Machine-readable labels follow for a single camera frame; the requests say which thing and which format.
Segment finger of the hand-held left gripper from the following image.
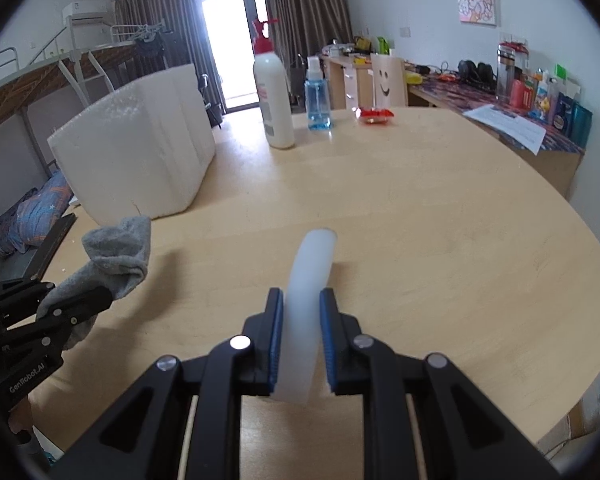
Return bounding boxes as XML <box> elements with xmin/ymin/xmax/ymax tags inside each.
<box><xmin>0</xmin><ymin>287</ymin><xmax>115</xmax><ymax>361</ymax></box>
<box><xmin>0</xmin><ymin>282</ymin><xmax>57</xmax><ymax>334</ymax></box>

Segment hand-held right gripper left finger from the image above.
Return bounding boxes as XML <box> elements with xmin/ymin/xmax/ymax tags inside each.
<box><xmin>50</xmin><ymin>287</ymin><xmax>284</xmax><ymax>480</ymax></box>

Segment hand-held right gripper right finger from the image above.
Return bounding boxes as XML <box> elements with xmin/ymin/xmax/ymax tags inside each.
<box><xmin>319</xmin><ymin>287</ymin><xmax>563</xmax><ymax>480</ymax></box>

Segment grey sock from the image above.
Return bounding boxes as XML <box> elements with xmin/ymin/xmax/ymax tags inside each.
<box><xmin>36</xmin><ymin>215</ymin><xmax>153</xmax><ymax>351</ymax></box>

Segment white foam box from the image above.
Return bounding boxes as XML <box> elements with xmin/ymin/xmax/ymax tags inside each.
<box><xmin>47</xmin><ymin>63</ymin><xmax>217</xmax><ymax>226</ymax></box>

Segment person's left hand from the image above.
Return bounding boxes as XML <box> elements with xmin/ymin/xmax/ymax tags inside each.
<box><xmin>7</xmin><ymin>397</ymin><xmax>34</xmax><ymax>444</ymax></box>

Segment blue plaid quilt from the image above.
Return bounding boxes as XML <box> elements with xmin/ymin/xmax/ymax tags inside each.
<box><xmin>0</xmin><ymin>170</ymin><xmax>76</xmax><ymax>259</ymax></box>

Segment white metal bunk bed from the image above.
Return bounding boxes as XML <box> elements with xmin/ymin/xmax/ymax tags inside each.
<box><xmin>109</xmin><ymin>20</ymin><xmax>173</xmax><ymax>73</ymax></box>
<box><xmin>0</xmin><ymin>45</ymin><xmax>131</xmax><ymax>186</ymax></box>

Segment red snack packet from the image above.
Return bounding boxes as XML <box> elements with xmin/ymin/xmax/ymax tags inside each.
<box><xmin>356</xmin><ymin>106</ymin><xmax>396</xmax><ymax>125</ymax></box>

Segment blue spray bottle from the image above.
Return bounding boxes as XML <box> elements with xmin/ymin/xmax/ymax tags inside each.
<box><xmin>304</xmin><ymin>56</ymin><xmax>334</xmax><ymax>133</ymax></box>

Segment white lotion pump bottle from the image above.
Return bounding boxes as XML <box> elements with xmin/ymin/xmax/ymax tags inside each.
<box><xmin>251</xmin><ymin>17</ymin><xmax>296</xmax><ymax>150</ymax></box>

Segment white bunk bed ladder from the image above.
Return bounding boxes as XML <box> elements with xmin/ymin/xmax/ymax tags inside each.
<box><xmin>59</xmin><ymin>52</ymin><xmax>117</xmax><ymax>95</ymax></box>

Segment black folding chair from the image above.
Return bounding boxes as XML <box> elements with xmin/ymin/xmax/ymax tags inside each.
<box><xmin>200</xmin><ymin>74</ymin><xmax>226</xmax><ymax>129</ymax></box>

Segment plain wooden desk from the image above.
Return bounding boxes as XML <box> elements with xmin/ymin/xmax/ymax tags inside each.
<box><xmin>322</xmin><ymin>52</ymin><xmax>376</xmax><ymax>111</ymax></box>

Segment smiley face paper cup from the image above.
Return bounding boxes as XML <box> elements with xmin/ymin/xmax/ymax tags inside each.
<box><xmin>370</xmin><ymin>53</ymin><xmax>410</xmax><ymax>109</ymax></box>

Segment dark hanging clothes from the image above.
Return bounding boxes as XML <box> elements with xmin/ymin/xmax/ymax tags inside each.
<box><xmin>135</xmin><ymin>30</ymin><xmax>174</xmax><ymax>71</ymax></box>

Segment printed paper sheet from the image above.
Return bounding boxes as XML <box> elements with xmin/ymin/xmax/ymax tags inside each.
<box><xmin>462</xmin><ymin>103</ymin><xmax>548</xmax><ymax>155</ymax></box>

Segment wooden desk with patterned cover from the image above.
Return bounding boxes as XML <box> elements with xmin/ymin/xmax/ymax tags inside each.
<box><xmin>406</xmin><ymin>71</ymin><xmax>586</xmax><ymax>202</ymax></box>

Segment white air conditioner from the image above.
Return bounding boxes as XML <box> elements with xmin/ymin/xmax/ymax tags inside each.
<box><xmin>62</xmin><ymin>0</ymin><xmax>114</xmax><ymax>24</ymax></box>

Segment black headphones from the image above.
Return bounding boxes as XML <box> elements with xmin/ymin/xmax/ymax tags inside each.
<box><xmin>456</xmin><ymin>60</ymin><xmax>496</xmax><ymax>92</ymax></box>

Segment glass balcony door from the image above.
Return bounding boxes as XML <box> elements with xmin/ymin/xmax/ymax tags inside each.
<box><xmin>192</xmin><ymin>0</ymin><xmax>271</xmax><ymax>112</ymax></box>

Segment brown curtain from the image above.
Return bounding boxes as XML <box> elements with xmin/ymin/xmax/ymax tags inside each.
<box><xmin>259</xmin><ymin>0</ymin><xmax>354</xmax><ymax>69</ymax></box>
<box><xmin>112</xmin><ymin>0</ymin><xmax>206</xmax><ymax>77</ymax></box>

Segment glass bottle with red lid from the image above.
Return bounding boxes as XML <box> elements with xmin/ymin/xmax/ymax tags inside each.
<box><xmin>495</xmin><ymin>35</ymin><xmax>530</xmax><ymax>106</ymax></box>

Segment white box with green lid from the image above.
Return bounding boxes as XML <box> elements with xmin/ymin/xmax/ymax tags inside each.
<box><xmin>550</xmin><ymin>63</ymin><xmax>581</xmax><ymax>99</ymax></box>

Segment pink cartoon wall poster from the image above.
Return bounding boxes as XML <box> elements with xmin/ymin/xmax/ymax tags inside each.
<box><xmin>455</xmin><ymin>0</ymin><xmax>499</xmax><ymax>26</ymax></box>

